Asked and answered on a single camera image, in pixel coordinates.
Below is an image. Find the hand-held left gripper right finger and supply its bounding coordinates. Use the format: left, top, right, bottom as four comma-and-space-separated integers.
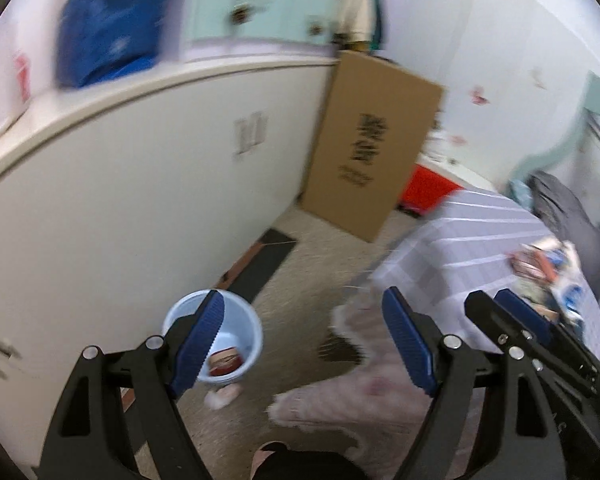
381, 286, 567, 480

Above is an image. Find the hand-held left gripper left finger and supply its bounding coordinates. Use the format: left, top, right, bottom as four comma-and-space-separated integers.
35, 289, 227, 480

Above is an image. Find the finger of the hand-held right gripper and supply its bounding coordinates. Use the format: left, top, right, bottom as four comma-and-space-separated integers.
464, 289, 533, 353
494, 288, 600, 378

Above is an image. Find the light blue plastic bin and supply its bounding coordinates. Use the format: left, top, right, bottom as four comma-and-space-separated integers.
161, 290, 264, 386

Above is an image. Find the red snack packet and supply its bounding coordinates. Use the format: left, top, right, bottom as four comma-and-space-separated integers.
207, 347, 244, 378

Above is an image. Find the pile of wrappers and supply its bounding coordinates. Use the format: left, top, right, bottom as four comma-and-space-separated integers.
510, 240, 588, 321

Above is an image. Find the pink slipper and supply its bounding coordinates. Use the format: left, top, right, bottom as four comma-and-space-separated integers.
204, 384, 246, 411
252, 441, 291, 480

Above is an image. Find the grey grid tablecloth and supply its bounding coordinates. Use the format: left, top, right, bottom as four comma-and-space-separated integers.
370, 187, 600, 361

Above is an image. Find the pink checked cloth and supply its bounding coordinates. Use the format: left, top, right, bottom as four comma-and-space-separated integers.
267, 290, 481, 480

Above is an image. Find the dark floor mat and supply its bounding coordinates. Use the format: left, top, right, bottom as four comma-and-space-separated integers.
220, 227, 298, 306

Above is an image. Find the grey cloth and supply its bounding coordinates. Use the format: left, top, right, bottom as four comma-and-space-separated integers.
527, 170, 600, 296

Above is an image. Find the red storage box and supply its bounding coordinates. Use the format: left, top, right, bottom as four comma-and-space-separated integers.
397, 162, 463, 216

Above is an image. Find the white cabinet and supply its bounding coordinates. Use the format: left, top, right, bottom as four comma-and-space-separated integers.
0, 55, 341, 466

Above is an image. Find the brown cardboard box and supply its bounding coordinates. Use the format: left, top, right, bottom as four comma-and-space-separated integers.
300, 50, 446, 243

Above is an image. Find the white bag with red print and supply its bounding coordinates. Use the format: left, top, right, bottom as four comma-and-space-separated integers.
0, 25, 36, 136

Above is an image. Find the blue bag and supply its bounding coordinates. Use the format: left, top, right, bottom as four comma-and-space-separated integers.
55, 0, 173, 88

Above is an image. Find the beige hanging cloth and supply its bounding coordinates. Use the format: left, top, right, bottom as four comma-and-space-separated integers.
337, 0, 386, 53

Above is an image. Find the teal cabinet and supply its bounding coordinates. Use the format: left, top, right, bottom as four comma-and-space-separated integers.
182, 0, 341, 61

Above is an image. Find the metal cabinet handle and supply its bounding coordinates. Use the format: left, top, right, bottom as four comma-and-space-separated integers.
232, 117, 251, 158
250, 112, 268, 148

